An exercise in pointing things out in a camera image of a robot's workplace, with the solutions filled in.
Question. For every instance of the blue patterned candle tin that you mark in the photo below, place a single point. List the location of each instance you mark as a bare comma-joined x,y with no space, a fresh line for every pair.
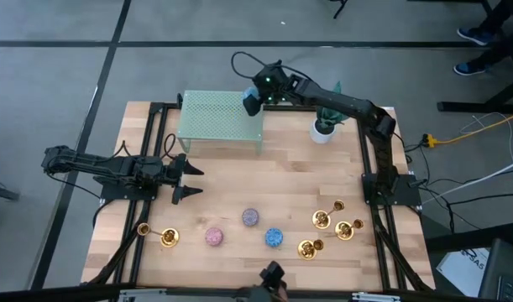
273,237

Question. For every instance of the black angular device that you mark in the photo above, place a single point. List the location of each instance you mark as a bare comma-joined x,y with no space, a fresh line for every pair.
273,273

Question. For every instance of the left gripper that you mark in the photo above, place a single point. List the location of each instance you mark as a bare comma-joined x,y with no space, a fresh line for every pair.
153,172

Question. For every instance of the person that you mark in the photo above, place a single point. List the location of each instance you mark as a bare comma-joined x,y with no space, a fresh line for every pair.
474,37

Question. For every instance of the short gold candlestick holder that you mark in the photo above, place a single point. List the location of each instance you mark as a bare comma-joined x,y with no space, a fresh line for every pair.
307,250

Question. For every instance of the tallest gold candlestick holder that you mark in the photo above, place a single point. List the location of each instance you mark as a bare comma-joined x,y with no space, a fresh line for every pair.
169,237

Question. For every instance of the snake plant in white pot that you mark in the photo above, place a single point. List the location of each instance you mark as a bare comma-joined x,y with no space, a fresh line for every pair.
323,134

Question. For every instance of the green perforated metal shelf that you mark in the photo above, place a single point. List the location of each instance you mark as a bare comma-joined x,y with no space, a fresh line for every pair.
214,115

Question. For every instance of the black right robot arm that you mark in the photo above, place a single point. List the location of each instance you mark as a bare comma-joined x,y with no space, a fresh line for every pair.
344,102

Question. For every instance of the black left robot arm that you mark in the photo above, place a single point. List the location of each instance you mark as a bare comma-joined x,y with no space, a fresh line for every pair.
92,161

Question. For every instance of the pink ball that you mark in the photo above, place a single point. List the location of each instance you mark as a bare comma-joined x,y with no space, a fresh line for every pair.
214,236

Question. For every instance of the white printed paper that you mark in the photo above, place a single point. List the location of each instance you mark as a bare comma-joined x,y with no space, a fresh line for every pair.
462,272

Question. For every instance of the black crossbar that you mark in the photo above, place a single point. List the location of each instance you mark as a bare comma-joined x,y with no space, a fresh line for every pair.
50,295

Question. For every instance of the grey furniture foot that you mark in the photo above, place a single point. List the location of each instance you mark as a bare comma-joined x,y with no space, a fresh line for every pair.
0,193

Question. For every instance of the black desk beam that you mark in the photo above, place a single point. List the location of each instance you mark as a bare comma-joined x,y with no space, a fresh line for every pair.
466,241

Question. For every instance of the medium gold candlestick holder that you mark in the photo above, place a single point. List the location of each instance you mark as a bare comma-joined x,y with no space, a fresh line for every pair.
344,230

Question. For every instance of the black desk leg base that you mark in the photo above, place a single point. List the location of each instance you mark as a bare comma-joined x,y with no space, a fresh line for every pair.
470,107

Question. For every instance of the black laptop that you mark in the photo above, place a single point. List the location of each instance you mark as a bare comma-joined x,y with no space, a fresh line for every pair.
501,268

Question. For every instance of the tall gold candlestick holder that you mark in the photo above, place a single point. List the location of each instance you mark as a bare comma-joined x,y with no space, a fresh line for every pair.
321,219

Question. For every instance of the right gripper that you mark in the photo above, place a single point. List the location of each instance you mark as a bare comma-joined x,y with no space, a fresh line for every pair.
277,90

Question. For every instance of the black aluminium table frame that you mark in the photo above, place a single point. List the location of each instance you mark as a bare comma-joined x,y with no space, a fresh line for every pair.
163,105

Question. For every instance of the silver metal bracket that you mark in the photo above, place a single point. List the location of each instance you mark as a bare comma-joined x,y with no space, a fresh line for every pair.
142,295
375,298

